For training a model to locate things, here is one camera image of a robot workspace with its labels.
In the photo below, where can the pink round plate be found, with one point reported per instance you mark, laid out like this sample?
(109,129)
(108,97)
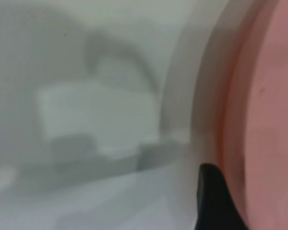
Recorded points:
(273,95)

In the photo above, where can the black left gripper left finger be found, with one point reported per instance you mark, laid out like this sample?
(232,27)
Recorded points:
(213,203)

